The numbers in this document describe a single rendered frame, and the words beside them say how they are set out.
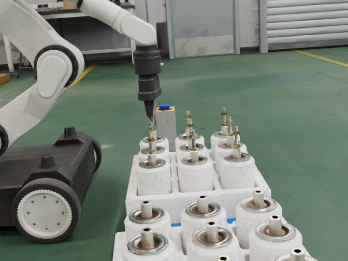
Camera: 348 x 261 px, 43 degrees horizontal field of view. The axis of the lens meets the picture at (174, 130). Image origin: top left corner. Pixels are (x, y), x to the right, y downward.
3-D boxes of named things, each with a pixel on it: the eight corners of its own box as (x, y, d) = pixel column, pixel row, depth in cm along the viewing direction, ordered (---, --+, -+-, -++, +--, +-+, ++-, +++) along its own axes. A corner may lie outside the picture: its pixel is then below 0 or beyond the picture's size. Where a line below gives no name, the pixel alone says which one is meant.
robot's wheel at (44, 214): (16, 247, 133) (5, 186, 127) (21, 238, 137) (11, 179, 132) (82, 242, 133) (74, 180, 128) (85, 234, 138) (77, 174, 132)
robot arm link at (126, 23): (149, 49, 131) (109, 27, 128) (149, 47, 140) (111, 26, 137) (160, 30, 130) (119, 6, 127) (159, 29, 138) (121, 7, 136)
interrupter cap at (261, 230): (260, 245, 77) (260, 242, 77) (250, 225, 84) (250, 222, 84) (302, 241, 77) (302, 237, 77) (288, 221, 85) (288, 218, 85)
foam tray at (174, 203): (131, 260, 121) (125, 201, 116) (138, 201, 158) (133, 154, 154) (271, 250, 121) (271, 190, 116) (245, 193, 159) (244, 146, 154)
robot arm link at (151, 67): (142, 93, 147) (139, 57, 144) (169, 92, 145) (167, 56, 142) (130, 101, 135) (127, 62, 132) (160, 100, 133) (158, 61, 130)
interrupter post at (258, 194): (254, 208, 91) (254, 194, 90) (251, 204, 93) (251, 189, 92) (265, 207, 91) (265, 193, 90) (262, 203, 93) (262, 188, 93)
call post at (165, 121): (161, 193, 164) (155, 112, 156) (161, 186, 171) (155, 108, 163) (180, 191, 164) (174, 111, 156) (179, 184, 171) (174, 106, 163)
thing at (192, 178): (221, 219, 126) (219, 160, 121) (196, 231, 120) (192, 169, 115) (199, 209, 133) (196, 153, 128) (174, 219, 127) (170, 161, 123)
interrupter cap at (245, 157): (226, 164, 118) (226, 161, 118) (220, 155, 125) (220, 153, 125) (253, 161, 118) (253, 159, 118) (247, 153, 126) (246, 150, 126)
